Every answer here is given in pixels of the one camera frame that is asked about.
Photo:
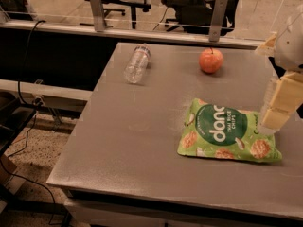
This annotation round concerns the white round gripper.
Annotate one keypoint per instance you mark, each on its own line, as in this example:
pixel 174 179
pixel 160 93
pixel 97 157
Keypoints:
pixel 292 49

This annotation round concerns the clear plastic water bottle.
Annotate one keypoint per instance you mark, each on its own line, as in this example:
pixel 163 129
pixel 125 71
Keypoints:
pixel 137 64

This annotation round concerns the orange red apple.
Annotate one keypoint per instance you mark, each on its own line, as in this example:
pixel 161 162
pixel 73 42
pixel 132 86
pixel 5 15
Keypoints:
pixel 210 60

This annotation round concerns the green rice chips bag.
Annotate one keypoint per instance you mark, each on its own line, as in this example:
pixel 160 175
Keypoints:
pixel 219 132

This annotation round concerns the dark seated figure chair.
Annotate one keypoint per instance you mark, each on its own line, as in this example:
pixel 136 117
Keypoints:
pixel 195 16

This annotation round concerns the right metal barrier post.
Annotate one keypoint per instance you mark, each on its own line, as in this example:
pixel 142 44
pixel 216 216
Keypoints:
pixel 217 20

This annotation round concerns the metal barrier post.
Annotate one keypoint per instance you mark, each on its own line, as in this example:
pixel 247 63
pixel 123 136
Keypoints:
pixel 217 20
pixel 98 15

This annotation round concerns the left metal barrier post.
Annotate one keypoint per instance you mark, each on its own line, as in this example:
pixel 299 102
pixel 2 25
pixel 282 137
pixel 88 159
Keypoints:
pixel 98 15

